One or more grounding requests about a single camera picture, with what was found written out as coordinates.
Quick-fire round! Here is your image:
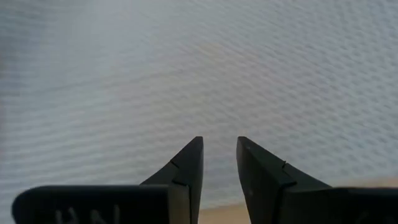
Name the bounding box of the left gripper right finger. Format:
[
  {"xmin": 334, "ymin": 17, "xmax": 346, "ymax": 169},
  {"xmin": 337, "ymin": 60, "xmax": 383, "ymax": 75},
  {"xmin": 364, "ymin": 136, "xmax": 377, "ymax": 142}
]
[{"xmin": 235, "ymin": 136, "xmax": 398, "ymax": 224}]

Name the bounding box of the grey microfiber towel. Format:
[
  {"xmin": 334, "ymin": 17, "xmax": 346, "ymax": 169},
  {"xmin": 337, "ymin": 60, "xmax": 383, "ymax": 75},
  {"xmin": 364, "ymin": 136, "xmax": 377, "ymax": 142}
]
[{"xmin": 0, "ymin": 0, "xmax": 398, "ymax": 224}]

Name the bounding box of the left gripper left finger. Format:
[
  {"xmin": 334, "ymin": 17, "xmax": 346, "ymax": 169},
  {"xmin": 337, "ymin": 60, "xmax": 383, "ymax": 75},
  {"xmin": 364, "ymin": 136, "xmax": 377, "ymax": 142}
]
[{"xmin": 11, "ymin": 136, "xmax": 205, "ymax": 224}]

